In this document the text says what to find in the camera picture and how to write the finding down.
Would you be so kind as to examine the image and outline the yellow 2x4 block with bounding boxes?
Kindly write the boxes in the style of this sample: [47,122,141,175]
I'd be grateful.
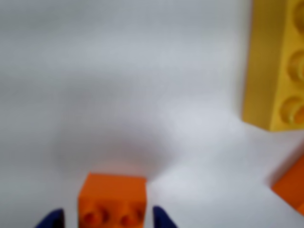
[242,0,304,132]

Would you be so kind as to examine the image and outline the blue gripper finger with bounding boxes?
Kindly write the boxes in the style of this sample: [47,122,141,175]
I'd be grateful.
[152,205,179,228]
[34,208,65,228]

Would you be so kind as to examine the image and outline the orange 2x4 block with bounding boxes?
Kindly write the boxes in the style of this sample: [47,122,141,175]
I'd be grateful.
[270,147,304,214]

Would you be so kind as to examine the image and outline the orange 2x2 block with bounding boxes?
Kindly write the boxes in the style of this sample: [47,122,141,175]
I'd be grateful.
[77,172,148,228]

